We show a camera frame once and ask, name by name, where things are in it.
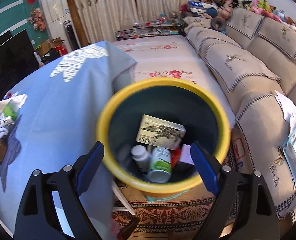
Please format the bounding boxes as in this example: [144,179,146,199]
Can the white green bottle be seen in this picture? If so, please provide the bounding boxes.
[147,147,172,183]

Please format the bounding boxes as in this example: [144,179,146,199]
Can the small white pill bottle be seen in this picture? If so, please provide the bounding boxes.
[131,145,151,173]

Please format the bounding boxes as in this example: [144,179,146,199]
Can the beige printed box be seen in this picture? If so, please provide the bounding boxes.
[136,114,186,150]

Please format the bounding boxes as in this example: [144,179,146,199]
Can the pink white paper box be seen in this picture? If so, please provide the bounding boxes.
[179,144,194,165]

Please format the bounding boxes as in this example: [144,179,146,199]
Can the red snack packet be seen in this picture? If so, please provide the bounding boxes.
[170,148,181,168]

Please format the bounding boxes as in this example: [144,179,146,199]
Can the yellow rim trash bin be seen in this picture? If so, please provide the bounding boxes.
[96,77,230,195]

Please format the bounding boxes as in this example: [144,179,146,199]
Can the papers on sofa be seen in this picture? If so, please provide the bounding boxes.
[275,92,296,187]

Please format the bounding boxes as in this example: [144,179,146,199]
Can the blue tablecloth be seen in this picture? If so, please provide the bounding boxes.
[0,41,136,231]

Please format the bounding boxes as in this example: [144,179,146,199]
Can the teal plastic stool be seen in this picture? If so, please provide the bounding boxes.
[142,190,189,203]

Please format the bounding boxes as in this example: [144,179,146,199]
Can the green tissue pack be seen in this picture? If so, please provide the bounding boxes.
[0,94,28,120]

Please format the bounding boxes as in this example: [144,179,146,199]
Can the beige sofa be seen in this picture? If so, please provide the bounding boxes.
[183,8,296,220]

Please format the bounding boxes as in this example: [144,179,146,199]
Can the black television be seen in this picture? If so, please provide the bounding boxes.
[0,30,39,100]

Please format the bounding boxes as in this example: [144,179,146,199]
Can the floral mattress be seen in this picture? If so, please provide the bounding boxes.
[113,36,235,128]

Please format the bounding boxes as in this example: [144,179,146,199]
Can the black tower fan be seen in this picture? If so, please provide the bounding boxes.
[64,20,80,50]

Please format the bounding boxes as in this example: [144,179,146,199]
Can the low shelf with clutter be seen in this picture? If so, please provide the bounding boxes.
[115,22,179,41]

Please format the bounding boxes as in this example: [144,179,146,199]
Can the white cabinet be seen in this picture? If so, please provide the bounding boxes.
[41,0,72,52]

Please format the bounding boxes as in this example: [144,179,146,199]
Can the pile of plush toys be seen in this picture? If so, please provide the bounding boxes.
[214,0,296,32]

